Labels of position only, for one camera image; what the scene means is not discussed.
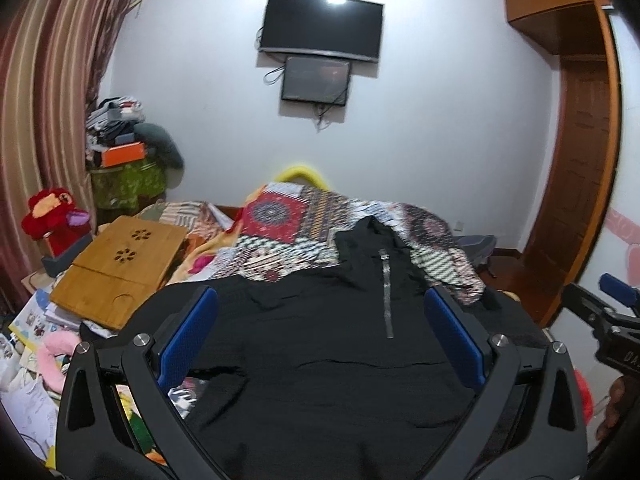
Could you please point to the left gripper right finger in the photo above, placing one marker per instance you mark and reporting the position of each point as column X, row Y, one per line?
column 525, row 421

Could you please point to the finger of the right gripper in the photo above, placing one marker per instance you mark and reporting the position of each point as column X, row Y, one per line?
column 585, row 305
column 618, row 290

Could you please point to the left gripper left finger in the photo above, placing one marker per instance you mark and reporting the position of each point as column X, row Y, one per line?
column 94, row 439

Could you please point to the black zip hoodie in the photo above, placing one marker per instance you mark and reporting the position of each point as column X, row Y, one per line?
column 330, row 373

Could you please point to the pile of folded clothes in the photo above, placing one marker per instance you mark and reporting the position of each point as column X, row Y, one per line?
column 111, row 125

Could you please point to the person's right hand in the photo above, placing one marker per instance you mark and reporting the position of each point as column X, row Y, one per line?
column 616, row 399

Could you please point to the pink plush toy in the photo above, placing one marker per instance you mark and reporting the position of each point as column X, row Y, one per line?
column 60, row 343

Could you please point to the grey backpack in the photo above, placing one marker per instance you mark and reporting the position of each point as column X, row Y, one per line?
column 478, row 249

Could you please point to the bamboo lap desk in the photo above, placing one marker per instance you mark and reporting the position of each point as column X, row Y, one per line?
column 121, row 268

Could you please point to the red plush toy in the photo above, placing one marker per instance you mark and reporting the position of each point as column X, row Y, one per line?
column 55, row 218

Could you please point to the green patterned storage box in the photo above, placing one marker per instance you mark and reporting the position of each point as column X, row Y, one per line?
column 123, row 186

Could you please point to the patchwork patterned quilt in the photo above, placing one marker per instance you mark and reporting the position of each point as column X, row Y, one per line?
column 286, row 227

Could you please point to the orange box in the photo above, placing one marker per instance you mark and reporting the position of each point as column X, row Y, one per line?
column 122, row 154

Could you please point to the wooden wardrobe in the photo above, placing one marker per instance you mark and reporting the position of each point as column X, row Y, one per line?
column 585, row 152

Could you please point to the striped pink curtain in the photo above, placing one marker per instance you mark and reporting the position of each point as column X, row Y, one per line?
column 54, row 54

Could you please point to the yellow curved bed rail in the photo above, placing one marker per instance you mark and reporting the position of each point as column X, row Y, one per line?
column 296, row 173

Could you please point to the small black wall monitor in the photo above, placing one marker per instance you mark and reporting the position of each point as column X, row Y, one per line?
column 318, row 81

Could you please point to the large black wall television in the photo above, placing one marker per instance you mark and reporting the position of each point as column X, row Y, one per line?
column 349, row 29

